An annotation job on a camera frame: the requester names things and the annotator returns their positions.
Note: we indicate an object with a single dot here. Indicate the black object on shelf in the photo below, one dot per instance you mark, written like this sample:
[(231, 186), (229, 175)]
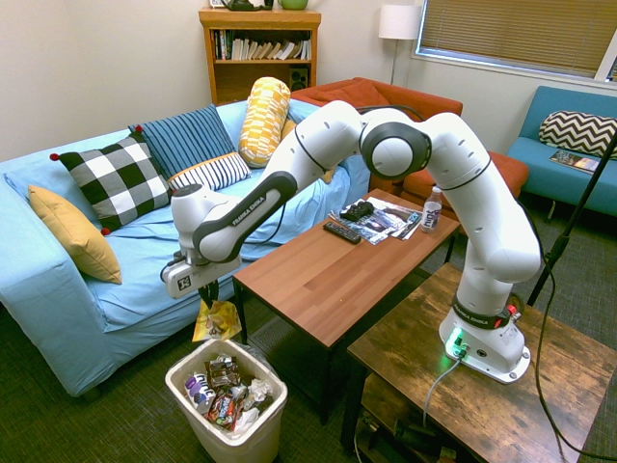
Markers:
[(248, 5)]

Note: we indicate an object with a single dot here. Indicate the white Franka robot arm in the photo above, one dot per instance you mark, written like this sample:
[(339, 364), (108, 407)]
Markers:
[(482, 217)]

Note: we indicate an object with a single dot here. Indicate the black camera stand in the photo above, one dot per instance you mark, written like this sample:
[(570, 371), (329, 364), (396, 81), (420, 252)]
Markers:
[(559, 246)]

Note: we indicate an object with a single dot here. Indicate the floor vent grille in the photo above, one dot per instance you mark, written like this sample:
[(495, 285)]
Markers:
[(275, 337)]

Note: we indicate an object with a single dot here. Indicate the brown window blinds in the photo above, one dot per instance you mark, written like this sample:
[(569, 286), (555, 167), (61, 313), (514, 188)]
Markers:
[(511, 29)]

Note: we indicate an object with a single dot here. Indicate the yellow patterned bolster pillow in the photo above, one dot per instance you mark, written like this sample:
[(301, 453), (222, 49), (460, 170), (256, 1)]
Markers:
[(264, 120)]

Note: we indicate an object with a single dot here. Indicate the white shade floor lamp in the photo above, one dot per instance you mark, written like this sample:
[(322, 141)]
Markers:
[(399, 21)]

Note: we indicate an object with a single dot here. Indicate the black white checkered pillow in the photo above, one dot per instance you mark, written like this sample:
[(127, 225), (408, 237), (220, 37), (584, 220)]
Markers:
[(115, 181)]

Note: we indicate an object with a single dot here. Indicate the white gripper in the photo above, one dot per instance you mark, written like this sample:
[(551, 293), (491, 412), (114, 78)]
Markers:
[(193, 277)]

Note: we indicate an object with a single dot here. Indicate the blue white cover magazine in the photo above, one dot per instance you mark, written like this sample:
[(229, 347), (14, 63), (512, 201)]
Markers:
[(410, 224)]

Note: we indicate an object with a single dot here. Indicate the light blue sofa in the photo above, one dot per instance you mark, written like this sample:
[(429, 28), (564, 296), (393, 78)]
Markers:
[(144, 251)]

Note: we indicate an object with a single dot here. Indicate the crumpled white paper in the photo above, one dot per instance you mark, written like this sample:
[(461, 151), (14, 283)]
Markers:
[(259, 388)]

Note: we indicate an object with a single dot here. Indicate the reddish wood coffee table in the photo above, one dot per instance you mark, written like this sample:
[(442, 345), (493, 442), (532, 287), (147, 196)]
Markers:
[(328, 289)]

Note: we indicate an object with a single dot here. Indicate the brown chocolate wrapper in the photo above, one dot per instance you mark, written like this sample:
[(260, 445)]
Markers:
[(222, 372)]

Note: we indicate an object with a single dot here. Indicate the red snack wrapper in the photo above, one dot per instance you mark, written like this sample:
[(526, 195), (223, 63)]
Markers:
[(224, 410)]

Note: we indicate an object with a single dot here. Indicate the discarded purple label bottle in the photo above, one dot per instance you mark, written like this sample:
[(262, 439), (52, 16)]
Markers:
[(200, 391)]

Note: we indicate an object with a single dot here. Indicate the magazine with dark cover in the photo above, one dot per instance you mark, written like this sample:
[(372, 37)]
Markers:
[(573, 161)]

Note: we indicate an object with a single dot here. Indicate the mustard striped pillow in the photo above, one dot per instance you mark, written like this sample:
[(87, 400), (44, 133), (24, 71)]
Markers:
[(287, 129)]

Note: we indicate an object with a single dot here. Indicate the yellow chip bag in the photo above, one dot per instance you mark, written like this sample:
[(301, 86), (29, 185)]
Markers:
[(219, 323)]

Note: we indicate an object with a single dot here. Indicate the black game controller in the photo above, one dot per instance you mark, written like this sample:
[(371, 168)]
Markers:
[(359, 212)]

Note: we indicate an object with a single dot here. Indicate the black remote control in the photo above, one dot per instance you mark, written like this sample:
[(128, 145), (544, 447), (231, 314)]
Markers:
[(344, 234)]

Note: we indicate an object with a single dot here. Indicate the orange armchair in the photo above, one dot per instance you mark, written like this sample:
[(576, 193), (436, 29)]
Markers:
[(366, 90)]

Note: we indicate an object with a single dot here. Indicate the green bowl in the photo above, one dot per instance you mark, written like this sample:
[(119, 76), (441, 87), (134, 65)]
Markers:
[(293, 4)]

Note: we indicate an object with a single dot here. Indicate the plain mustard pillow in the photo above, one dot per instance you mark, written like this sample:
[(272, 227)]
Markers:
[(77, 234)]

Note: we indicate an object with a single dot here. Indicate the dark cover glossy magazine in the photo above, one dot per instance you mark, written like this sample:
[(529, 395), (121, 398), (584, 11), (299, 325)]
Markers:
[(381, 222)]

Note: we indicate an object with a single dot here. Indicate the row of books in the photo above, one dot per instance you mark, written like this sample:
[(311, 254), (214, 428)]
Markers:
[(270, 48)]

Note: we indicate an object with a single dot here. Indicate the power strip under table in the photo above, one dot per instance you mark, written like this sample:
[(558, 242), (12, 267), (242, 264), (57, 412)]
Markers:
[(410, 434)]

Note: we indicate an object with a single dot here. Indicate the teal bench sofa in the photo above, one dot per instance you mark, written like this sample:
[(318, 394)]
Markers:
[(544, 183)]

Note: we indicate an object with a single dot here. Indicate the black white chevron pillow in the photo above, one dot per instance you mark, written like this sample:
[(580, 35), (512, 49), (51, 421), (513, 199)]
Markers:
[(578, 132)]

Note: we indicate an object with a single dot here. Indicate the white plastic trash bin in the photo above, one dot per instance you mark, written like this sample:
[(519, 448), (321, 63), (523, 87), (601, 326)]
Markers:
[(250, 436)]

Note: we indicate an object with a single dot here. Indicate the blue striped pillow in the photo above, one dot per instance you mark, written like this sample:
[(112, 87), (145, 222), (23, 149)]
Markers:
[(185, 135)]

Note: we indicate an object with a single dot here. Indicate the small black speaker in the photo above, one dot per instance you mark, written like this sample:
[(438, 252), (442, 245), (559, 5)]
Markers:
[(299, 78)]

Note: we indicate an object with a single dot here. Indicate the clear bottle purple label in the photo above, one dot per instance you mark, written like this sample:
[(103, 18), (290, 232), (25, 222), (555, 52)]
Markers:
[(431, 217)]

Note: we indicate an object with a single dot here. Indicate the orange ottoman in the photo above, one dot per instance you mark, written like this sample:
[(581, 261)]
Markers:
[(511, 169)]

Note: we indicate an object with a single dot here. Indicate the rustic dark wood table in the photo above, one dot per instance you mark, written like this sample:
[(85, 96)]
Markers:
[(482, 410)]

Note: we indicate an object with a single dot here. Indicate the wooden bookshelf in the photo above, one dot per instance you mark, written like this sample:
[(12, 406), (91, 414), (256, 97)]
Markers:
[(260, 77)]

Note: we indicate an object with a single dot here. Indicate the white navy striped pillow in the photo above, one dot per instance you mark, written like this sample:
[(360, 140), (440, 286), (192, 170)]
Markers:
[(212, 176)]

